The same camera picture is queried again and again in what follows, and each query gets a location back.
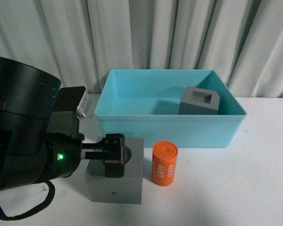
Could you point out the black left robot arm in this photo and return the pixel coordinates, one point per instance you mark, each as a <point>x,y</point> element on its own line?
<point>39,129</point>

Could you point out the orange cylinder part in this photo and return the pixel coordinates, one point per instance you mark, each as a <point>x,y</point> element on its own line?
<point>164,159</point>

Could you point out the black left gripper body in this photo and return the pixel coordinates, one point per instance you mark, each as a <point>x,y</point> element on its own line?
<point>65,147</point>

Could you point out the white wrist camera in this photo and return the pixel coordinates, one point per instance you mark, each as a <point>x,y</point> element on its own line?
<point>83,106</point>

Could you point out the white curtain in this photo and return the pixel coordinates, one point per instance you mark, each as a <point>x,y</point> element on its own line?
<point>80,41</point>

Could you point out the gray cube with square hole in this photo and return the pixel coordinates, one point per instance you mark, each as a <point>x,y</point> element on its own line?
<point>197,101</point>

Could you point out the light blue plastic box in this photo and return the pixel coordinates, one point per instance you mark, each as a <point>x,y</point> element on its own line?
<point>144,103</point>

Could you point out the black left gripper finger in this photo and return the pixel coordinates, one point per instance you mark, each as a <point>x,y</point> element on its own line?
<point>113,140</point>
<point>117,170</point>

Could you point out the gray cube with round hole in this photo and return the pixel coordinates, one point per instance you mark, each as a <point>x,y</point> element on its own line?
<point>127,189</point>

